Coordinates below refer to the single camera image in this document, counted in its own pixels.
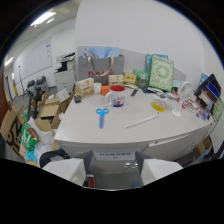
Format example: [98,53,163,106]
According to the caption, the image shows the white straw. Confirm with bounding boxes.
[124,113,161,129]

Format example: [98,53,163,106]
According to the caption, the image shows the white label on desk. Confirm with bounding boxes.
[93,151,136,162]

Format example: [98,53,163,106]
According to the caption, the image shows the green snack bag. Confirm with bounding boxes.
[20,121,41,152]

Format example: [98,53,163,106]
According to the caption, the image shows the blue scissors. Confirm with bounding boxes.
[95,107,110,129]

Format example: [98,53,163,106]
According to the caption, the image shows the yellow tape roll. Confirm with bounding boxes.
[152,98,167,113]

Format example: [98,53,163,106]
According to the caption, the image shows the brown cardboard box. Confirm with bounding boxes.
[0,105,29,155]

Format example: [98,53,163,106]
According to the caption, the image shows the white desk fan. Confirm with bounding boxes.
[171,81,194,118]

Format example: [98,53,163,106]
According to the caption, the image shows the yellow cardboard box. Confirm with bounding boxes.
[74,77,96,99]

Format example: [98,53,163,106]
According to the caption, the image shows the white paper cup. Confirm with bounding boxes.
[93,82,102,95]

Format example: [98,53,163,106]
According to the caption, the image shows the white mug red rim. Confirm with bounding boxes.
[104,84,127,108]

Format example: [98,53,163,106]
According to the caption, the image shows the orange cube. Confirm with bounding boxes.
[101,85,111,97]

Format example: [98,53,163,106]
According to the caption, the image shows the black office chair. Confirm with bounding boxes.
[26,75,50,111]

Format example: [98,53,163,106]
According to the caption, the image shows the green plastic packet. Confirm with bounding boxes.
[132,68,150,90]

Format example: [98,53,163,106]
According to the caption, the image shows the black desk organizer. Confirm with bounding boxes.
[195,73,222,116]

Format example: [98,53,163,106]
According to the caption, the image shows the yellow flat packet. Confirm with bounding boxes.
[123,73,138,85]

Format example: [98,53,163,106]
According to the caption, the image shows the green patterned book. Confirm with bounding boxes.
[147,58,175,93]

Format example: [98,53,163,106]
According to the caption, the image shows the white office printer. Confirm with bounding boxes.
[53,52,77,94]

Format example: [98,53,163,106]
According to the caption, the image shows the small yellow snack box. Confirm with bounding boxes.
[107,74,125,88]

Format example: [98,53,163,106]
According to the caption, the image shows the grey paper gift bag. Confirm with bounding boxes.
[77,54,125,86]

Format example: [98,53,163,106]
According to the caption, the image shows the wall whiteboard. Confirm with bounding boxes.
[13,36,54,82]

